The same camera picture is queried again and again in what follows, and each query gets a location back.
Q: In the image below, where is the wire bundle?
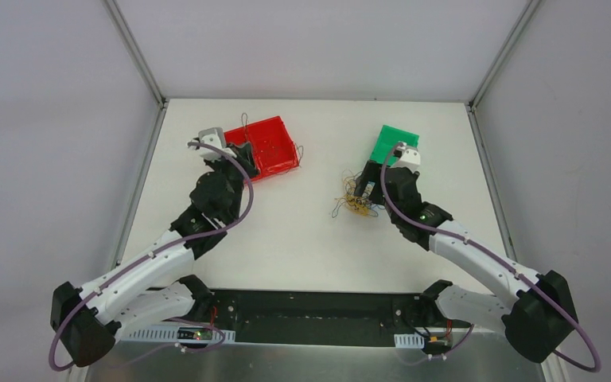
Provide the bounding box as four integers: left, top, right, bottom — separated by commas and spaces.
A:
330, 168, 380, 220

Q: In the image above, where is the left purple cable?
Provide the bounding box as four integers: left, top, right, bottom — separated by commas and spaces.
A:
48, 141, 256, 372

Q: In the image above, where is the black wire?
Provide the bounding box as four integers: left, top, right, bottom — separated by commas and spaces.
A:
239, 111, 305, 170

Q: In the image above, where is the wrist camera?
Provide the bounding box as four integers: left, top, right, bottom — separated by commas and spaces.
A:
187, 127, 227, 162
391, 146, 422, 173

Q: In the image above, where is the green bin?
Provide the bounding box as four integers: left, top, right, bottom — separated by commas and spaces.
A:
369, 125, 420, 164

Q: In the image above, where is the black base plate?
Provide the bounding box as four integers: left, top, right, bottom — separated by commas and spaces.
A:
160, 288, 470, 348

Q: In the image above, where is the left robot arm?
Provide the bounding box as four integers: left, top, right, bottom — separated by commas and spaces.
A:
49, 138, 259, 372

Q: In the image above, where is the red double bin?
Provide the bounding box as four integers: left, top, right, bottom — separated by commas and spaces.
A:
224, 116, 300, 181

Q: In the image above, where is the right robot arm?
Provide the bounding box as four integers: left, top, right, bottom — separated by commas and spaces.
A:
354, 160, 582, 363

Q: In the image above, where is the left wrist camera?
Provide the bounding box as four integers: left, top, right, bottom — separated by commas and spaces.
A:
187, 127, 227, 162

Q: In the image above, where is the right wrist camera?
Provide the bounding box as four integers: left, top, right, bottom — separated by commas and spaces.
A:
391, 146, 422, 173

